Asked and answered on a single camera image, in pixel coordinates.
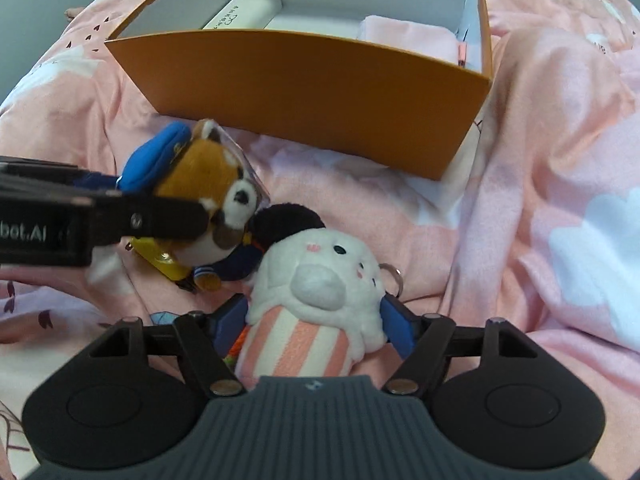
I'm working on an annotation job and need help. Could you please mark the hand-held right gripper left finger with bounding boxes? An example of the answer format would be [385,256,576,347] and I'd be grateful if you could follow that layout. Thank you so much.
[90,295,251,397]

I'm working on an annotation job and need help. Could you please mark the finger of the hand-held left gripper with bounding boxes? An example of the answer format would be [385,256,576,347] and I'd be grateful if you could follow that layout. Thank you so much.
[73,167,126,194]
[91,193,209,249]

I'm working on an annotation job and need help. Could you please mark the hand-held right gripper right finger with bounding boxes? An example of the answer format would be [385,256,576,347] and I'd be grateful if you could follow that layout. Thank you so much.
[378,296,538,395]

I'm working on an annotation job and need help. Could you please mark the red panda plush blue hat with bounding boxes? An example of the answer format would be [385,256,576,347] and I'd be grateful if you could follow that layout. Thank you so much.
[120,119,271,293]

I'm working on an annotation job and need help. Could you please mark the white popcorn plush pink stripes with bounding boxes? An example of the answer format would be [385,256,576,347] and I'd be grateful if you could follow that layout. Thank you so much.
[235,202,388,378]

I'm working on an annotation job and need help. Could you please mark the orange cardboard box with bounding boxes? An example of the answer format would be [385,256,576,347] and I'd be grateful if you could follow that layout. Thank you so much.
[104,0,493,182]

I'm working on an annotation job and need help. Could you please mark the white glasses case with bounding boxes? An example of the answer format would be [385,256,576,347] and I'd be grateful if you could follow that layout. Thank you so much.
[200,0,281,31]

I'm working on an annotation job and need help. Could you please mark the white box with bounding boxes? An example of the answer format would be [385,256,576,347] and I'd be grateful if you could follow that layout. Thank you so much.
[262,14,366,38]

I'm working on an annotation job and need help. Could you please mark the pink cloth packet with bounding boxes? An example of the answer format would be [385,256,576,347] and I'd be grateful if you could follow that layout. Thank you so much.
[357,15,468,66]

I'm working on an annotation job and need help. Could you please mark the yellow hang tag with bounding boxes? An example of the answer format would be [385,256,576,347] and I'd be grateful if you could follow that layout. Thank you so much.
[127,235,193,281]

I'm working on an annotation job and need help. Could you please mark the pink printed blanket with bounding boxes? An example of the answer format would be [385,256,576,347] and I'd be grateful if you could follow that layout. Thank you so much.
[0,0,640,480]

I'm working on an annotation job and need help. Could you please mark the orange green cord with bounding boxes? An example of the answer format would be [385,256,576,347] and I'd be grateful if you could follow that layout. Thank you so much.
[222,325,251,368]

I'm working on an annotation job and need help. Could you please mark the metal key ring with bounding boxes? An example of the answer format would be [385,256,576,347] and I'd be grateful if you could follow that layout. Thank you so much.
[377,261,405,301]

